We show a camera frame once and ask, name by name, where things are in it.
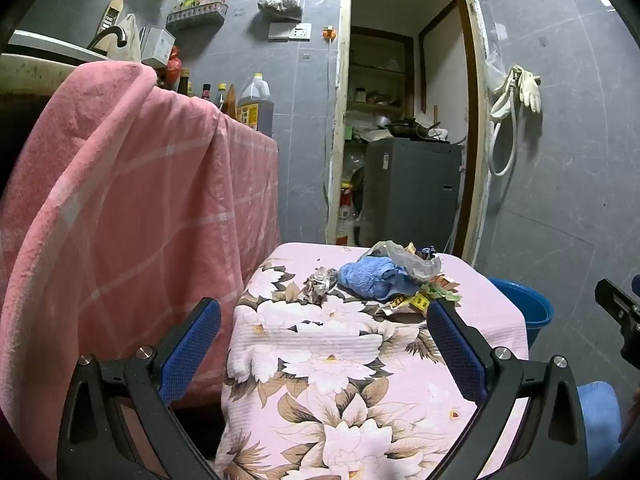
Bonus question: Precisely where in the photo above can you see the beige hanging cloth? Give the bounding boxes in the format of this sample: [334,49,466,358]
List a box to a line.
[117,12,143,63]

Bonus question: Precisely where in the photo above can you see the white hose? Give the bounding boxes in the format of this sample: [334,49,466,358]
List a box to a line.
[487,65,521,177]

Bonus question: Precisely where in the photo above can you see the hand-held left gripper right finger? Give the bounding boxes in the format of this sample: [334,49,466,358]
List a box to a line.
[426,299,590,480]

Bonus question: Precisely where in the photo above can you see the clear plastic bag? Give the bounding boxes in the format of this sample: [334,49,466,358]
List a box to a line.
[371,241,445,283]
[482,52,506,93]

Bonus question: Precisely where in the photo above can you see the grey washing machine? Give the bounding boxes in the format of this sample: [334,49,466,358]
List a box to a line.
[360,137,463,256]

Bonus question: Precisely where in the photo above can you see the white wall box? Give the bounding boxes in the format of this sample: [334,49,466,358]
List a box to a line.
[141,26,176,68]

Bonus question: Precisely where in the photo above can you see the wooden shelf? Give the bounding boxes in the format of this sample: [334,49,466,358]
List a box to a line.
[345,30,416,131]

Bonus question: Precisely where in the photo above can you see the wooden grater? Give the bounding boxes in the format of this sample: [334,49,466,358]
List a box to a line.
[94,0,130,56]

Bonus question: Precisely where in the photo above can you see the yellow wrapper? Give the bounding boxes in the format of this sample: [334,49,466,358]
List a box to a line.
[376,292,431,318]

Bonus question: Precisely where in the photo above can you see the wall spice rack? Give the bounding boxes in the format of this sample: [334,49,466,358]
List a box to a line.
[166,4,228,31]

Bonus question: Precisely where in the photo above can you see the black wok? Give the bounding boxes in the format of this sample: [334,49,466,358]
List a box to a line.
[387,118,430,140]

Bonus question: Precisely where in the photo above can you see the pink checked cloth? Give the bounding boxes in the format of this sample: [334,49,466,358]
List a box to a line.
[0,60,281,478]

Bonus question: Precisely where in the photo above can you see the white sink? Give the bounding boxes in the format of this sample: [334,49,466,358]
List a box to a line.
[0,30,118,93]

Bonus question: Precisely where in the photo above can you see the red plastic bag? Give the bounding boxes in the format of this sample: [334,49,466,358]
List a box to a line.
[167,46,182,91]

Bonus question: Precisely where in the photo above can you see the wooden door frame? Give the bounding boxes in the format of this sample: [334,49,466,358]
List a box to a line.
[325,0,488,266]

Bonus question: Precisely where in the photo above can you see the green wrapper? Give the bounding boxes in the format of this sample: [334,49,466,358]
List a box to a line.
[420,276,461,303]

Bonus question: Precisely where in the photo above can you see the blue plastic bucket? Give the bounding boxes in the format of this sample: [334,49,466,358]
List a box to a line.
[487,277,555,351]

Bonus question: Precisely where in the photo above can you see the silver wrapper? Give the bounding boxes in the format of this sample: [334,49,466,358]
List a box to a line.
[299,267,341,305]

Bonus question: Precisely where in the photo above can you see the large cooking oil bottle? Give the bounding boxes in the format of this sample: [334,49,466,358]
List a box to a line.
[236,74,276,136]

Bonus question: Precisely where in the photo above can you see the black faucet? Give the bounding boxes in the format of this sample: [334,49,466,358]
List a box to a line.
[87,25,128,51]

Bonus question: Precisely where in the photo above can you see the blue cloth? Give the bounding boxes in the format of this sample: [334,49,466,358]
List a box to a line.
[575,381,622,480]

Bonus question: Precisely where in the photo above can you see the wall socket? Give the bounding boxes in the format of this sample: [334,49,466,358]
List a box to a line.
[268,22,312,42]

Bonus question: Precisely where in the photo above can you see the blue towel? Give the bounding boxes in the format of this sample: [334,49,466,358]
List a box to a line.
[337,256,418,303]

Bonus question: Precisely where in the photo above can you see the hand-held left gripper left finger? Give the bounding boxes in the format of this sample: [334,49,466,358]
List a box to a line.
[56,297,222,480]

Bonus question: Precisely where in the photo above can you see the pale rubber gloves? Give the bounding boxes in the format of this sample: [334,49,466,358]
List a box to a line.
[517,65,542,113]

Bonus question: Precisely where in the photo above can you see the clear hanging plastic bag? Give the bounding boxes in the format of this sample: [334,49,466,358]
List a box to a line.
[482,52,506,93]

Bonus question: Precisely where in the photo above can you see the pink floral cloth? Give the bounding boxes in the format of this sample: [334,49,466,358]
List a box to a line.
[214,242,530,480]

